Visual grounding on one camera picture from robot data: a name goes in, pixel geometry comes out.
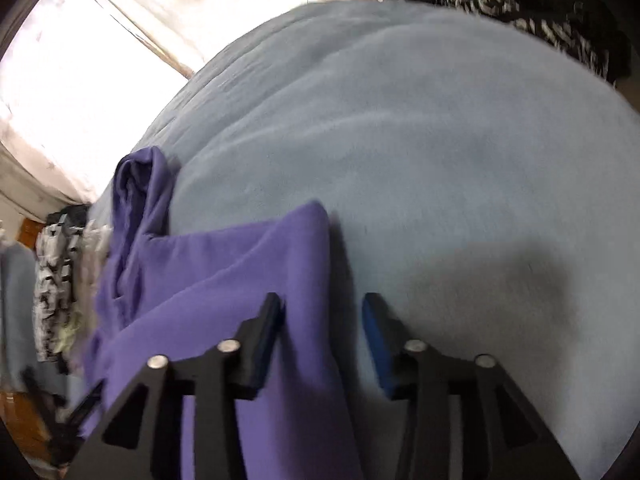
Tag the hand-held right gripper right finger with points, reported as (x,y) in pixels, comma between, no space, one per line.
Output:
(377,340)

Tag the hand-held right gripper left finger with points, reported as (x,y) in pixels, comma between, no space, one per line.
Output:
(267,330)

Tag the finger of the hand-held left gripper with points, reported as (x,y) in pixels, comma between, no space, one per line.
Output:
(87,402)

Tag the purple hoodie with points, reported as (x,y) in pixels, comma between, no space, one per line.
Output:
(210,280)

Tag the grey blue cloth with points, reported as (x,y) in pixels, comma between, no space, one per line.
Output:
(17,310)

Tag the black and white patterned garment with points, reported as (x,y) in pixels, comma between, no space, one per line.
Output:
(52,280)

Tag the white quilted jacket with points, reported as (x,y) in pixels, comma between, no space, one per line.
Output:
(92,250)

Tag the wooden furniture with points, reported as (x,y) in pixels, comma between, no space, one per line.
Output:
(30,232)

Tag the light blue fleece blanket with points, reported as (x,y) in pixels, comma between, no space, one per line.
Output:
(400,160)

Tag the white flower-print curtain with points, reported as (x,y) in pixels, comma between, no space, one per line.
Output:
(75,85)

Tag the black and white fuzzy cloth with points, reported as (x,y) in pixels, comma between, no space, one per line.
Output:
(500,5)

